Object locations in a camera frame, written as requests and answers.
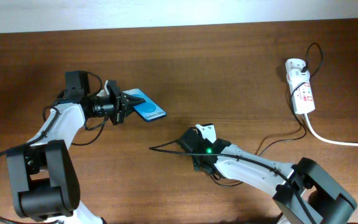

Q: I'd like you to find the blue screen Galaxy smartphone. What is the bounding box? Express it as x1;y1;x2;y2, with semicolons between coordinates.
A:
124;88;167;122

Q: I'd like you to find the thin black charging cable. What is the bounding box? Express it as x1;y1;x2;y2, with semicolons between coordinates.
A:
209;42;324;188

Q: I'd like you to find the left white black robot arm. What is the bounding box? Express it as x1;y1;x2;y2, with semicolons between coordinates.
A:
7;70;145;223

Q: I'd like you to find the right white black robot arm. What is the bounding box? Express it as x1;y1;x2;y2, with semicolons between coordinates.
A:
177;125;357;223

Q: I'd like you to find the white USB charger plug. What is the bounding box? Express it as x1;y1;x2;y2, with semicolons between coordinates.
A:
287;68;310;85

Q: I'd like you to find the white power strip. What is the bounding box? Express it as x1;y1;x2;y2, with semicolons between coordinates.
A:
285;58;315;114

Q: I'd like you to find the thick white power cord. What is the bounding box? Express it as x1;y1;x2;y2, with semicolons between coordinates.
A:
301;113;358;149

